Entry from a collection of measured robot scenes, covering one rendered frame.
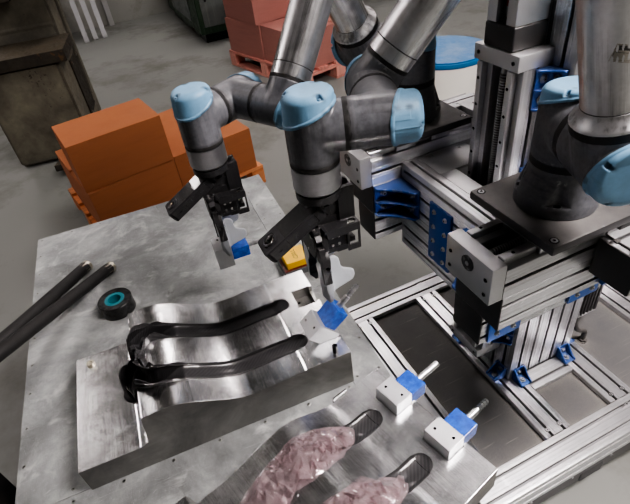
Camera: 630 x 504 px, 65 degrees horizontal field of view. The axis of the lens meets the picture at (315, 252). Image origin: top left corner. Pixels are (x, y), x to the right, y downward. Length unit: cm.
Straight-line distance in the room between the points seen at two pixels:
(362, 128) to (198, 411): 54
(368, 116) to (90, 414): 72
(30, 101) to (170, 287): 298
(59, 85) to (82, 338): 296
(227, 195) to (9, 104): 324
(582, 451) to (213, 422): 109
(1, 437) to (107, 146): 138
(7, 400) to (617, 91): 232
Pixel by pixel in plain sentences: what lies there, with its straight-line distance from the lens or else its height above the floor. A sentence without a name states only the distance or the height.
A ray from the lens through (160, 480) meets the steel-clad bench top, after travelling 98.
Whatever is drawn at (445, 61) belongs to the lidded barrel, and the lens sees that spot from 301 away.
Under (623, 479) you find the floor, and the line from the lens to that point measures 193.
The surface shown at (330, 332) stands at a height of 91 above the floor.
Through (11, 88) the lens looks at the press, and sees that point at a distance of 412.
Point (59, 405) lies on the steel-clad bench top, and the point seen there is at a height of 80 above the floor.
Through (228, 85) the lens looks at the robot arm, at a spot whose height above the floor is 128.
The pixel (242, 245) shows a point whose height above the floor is 94.
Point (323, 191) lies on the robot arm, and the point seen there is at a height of 122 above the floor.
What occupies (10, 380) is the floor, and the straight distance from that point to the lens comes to 255.
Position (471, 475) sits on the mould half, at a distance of 85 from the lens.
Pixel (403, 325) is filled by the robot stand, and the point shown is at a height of 21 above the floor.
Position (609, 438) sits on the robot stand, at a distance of 171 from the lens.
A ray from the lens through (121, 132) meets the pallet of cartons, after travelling 273.
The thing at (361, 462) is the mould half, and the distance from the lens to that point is 83.
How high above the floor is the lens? 161
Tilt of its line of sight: 39 degrees down
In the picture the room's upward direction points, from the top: 8 degrees counter-clockwise
